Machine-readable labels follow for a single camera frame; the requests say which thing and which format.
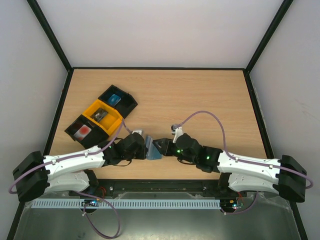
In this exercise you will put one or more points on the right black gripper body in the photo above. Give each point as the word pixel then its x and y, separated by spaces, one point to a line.
pixel 169 147

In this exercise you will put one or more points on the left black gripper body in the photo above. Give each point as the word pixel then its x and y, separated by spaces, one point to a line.
pixel 140 155

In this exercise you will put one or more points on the teal card holder wallet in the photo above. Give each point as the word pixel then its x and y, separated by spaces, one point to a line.
pixel 152 151

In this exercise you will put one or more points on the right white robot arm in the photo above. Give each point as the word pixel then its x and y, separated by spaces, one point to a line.
pixel 284 176

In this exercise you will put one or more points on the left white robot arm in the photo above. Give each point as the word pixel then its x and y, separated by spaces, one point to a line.
pixel 37 175

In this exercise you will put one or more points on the black bin with blue cards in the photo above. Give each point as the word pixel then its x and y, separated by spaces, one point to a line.
pixel 126 105

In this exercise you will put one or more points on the black card stack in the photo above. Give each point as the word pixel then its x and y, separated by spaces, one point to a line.
pixel 99 114

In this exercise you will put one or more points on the black bin with red cards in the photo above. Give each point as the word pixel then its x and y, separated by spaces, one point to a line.
pixel 96 136

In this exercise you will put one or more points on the blue card stack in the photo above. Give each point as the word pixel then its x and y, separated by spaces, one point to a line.
pixel 114 100

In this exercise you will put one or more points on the red white card stack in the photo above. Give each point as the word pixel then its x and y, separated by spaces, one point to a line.
pixel 82 132

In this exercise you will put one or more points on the yellow bin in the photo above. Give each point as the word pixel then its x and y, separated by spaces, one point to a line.
pixel 108 124

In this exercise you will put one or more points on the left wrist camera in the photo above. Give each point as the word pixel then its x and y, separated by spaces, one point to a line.
pixel 140 132

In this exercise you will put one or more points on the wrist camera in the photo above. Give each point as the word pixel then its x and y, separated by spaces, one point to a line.
pixel 140 132
pixel 177 131

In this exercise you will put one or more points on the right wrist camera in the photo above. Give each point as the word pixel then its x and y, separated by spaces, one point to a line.
pixel 177 131

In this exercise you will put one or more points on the black aluminium frame rail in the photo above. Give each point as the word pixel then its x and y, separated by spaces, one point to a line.
pixel 160 186

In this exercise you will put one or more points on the light blue slotted cable duct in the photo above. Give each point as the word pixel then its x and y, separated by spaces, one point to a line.
pixel 63 203

